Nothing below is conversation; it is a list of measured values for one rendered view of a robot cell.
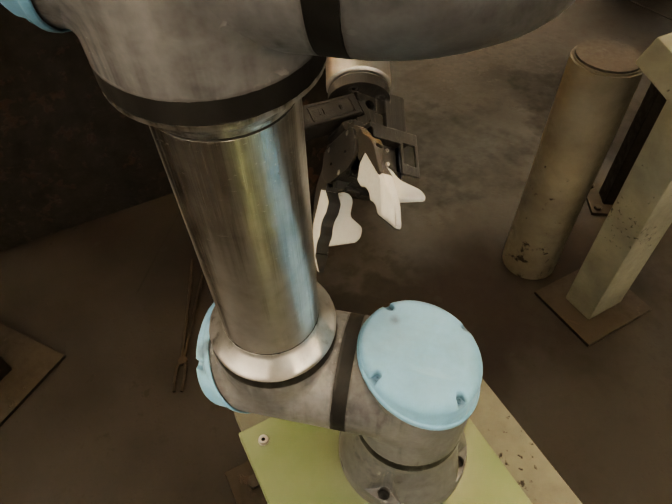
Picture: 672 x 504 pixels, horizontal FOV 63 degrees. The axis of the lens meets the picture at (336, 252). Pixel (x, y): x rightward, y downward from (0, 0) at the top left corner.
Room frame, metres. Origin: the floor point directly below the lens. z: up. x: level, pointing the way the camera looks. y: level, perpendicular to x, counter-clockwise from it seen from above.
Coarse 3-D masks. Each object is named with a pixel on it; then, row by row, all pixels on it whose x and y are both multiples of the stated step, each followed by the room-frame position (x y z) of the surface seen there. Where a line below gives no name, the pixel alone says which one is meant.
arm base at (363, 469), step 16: (352, 448) 0.24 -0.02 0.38; (368, 448) 0.23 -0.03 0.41; (464, 448) 0.26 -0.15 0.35; (352, 464) 0.23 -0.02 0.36; (368, 464) 0.22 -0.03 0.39; (384, 464) 0.22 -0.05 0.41; (400, 464) 0.21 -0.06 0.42; (432, 464) 0.21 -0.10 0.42; (448, 464) 0.22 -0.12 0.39; (464, 464) 0.24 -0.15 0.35; (352, 480) 0.22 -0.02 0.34; (368, 480) 0.21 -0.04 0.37; (384, 480) 0.21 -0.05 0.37; (400, 480) 0.21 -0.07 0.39; (416, 480) 0.20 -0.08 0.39; (432, 480) 0.21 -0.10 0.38; (448, 480) 0.21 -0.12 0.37; (368, 496) 0.20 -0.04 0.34; (384, 496) 0.21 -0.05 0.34; (400, 496) 0.20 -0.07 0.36; (416, 496) 0.20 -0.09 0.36; (432, 496) 0.20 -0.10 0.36; (448, 496) 0.21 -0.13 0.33
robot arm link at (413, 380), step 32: (352, 320) 0.30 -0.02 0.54; (384, 320) 0.29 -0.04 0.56; (416, 320) 0.29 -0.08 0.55; (448, 320) 0.30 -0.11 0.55; (352, 352) 0.27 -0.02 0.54; (384, 352) 0.26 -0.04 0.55; (416, 352) 0.26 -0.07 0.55; (448, 352) 0.26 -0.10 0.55; (352, 384) 0.24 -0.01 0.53; (384, 384) 0.23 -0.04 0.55; (416, 384) 0.23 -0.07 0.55; (448, 384) 0.23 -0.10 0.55; (480, 384) 0.24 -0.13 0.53; (352, 416) 0.22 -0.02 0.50; (384, 416) 0.22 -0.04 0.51; (416, 416) 0.21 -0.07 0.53; (448, 416) 0.21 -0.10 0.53; (384, 448) 0.22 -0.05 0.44; (416, 448) 0.21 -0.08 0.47; (448, 448) 0.22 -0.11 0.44
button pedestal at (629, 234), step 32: (640, 64) 0.72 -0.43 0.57; (640, 160) 0.73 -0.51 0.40; (640, 192) 0.70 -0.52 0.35; (608, 224) 0.72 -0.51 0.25; (640, 224) 0.68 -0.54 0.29; (608, 256) 0.70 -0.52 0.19; (640, 256) 0.70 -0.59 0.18; (544, 288) 0.76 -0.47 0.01; (576, 288) 0.72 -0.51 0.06; (608, 288) 0.67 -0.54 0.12; (576, 320) 0.67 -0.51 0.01; (608, 320) 0.67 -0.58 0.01
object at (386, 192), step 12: (360, 168) 0.43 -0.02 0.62; (372, 168) 0.41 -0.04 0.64; (360, 180) 0.42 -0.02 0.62; (372, 180) 0.40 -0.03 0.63; (384, 180) 0.39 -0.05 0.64; (396, 180) 0.42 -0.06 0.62; (372, 192) 0.39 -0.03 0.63; (384, 192) 0.38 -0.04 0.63; (396, 192) 0.38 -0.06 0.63; (408, 192) 0.40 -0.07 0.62; (420, 192) 0.41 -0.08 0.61; (384, 204) 0.37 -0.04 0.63; (396, 204) 0.37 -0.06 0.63; (384, 216) 0.36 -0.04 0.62; (396, 216) 0.36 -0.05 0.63; (396, 228) 0.35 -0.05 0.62
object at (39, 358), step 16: (0, 336) 0.63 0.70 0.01; (16, 336) 0.63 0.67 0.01; (0, 352) 0.59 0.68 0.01; (16, 352) 0.59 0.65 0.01; (32, 352) 0.59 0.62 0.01; (48, 352) 0.59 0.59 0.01; (0, 368) 0.54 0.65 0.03; (16, 368) 0.56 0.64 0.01; (32, 368) 0.56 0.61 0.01; (48, 368) 0.56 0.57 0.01; (0, 384) 0.52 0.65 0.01; (16, 384) 0.52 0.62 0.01; (32, 384) 0.52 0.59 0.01; (0, 400) 0.49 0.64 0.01; (16, 400) 0.49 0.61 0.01; (0, 416) 0.46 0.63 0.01
